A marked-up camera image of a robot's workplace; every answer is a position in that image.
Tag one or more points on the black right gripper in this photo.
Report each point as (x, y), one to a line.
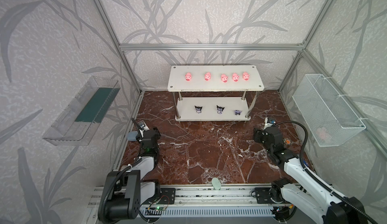
(264, 133)

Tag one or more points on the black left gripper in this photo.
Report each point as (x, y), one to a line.
(145, 133)

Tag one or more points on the dark cartoon figure toy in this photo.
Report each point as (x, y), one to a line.
(220, 109)
(198, 109)

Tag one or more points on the pink pig toy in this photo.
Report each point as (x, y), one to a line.
(188, 76)
(207, 76)
(246, 76)
(235, 77)
(224, 78)

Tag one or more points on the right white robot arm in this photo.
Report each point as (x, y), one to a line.
(306, 191)

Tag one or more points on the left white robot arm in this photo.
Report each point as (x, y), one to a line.
(123, 191)

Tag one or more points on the white two-tier shelf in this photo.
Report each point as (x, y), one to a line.
(241, 95)

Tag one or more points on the blue fabric glasses case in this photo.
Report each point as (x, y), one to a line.
(131, 136)

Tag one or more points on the pink toy in basket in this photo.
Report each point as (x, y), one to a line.
(323, 134)

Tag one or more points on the pale green oval object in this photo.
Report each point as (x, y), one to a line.
(216, 183)

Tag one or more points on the white wire mesh basket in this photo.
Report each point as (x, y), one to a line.
(321, 105)

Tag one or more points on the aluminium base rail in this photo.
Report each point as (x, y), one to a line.
(206, 195)

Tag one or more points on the clear plastic wall bin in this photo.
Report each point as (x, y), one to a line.
(80, 120)

